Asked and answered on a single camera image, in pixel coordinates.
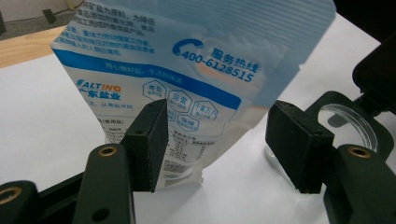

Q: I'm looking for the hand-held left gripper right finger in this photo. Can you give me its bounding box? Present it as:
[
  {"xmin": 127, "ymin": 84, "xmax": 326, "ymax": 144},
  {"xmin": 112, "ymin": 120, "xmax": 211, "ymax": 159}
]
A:
[{"xmin": 264, "ymin": 100, "xmax": 396, "ymax": 224}]

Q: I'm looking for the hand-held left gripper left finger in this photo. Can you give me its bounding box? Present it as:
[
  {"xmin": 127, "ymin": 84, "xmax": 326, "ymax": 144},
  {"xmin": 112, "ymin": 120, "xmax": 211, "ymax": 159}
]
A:
[{"xmin": 72, "ymin": 98, "xmax": 169, "ymax": 224}]

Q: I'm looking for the white and blue salt bag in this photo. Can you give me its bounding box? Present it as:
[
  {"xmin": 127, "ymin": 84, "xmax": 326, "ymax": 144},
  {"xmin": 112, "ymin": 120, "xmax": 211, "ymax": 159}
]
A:
[{"xmin": 49, "ymin": 0, "xmax": 338, "ymax": 191}]

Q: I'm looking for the white table mat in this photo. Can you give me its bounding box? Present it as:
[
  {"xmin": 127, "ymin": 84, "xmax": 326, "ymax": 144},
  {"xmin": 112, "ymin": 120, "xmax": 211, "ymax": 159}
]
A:
[{"xmin": 0, "ymin": 12, "xmax": 396, "ymax": 224}]

